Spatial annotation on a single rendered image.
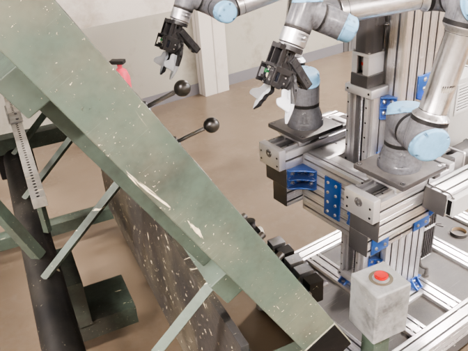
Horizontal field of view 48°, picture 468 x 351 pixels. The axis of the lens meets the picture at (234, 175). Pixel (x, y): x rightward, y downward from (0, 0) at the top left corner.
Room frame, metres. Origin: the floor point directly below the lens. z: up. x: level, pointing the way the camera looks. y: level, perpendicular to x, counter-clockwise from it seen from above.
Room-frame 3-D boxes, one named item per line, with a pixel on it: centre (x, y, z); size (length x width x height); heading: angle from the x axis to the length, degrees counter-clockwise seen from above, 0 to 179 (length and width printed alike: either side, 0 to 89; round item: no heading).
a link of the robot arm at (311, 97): (2.04, -0.31, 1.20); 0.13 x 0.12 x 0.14; 19
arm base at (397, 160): (1.61, -0.58, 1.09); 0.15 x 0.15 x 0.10
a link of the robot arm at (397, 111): (1.61, -0.58, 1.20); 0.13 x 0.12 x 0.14; 7
